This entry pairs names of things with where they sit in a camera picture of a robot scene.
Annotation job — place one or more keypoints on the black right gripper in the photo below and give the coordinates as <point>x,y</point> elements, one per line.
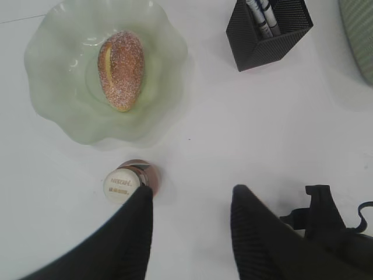
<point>323,224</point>

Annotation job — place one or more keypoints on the grey-green woven plastic basket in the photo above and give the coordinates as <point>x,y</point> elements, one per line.
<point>357,21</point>

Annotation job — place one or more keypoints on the brown coffee bottle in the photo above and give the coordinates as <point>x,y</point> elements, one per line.
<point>121,183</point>

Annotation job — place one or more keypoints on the pale green wavy plate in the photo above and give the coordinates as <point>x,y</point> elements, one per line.
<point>61,66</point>

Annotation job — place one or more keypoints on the grey pen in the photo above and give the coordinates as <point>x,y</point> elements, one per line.
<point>259,18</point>

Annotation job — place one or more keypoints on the black mesh pen holder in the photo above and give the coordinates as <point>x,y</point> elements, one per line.
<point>250,49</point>

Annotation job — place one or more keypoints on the sugared bread roll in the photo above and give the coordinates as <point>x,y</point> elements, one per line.
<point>121,67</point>

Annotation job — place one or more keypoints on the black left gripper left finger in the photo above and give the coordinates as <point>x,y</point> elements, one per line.
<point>120,249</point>

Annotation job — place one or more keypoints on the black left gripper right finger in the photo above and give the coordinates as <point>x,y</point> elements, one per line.
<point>266,248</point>

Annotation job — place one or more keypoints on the blue-grey pen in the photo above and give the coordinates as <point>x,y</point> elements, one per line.
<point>270,17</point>

